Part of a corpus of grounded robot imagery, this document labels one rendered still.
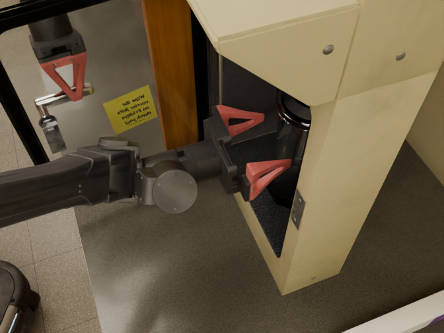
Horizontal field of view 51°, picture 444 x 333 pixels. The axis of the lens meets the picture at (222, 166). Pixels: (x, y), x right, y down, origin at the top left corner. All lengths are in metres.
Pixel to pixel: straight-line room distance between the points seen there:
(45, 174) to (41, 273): 1.46
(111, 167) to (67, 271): 1.36
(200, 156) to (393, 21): 0.35
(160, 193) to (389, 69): 0.30
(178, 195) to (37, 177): 0.17
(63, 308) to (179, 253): 1.10
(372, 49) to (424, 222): 0.60
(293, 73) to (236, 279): 0.52
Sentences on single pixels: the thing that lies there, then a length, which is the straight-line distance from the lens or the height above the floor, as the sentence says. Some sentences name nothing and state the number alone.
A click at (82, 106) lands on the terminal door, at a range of 0.72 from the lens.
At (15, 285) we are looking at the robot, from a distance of 1.72.
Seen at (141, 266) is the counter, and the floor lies 0.94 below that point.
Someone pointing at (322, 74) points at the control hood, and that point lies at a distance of 0.40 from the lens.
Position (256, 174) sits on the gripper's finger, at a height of 1.20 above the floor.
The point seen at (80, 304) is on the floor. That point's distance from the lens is 1.90.
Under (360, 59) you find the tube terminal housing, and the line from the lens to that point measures 0.41.
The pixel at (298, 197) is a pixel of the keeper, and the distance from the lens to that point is 0.59.
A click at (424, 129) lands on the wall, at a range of 1.07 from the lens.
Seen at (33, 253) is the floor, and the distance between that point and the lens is 2.05.
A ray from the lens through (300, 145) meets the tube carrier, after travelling 0.68.
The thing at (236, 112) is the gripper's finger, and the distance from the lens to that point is 0.71.
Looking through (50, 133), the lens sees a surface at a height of 1.20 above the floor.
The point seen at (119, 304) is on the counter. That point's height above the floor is 0.94.
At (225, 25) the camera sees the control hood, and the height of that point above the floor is 1.51.
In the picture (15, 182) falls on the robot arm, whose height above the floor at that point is 1.32.
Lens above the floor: 1.71
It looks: 54 degrees down
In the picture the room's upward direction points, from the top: straight up
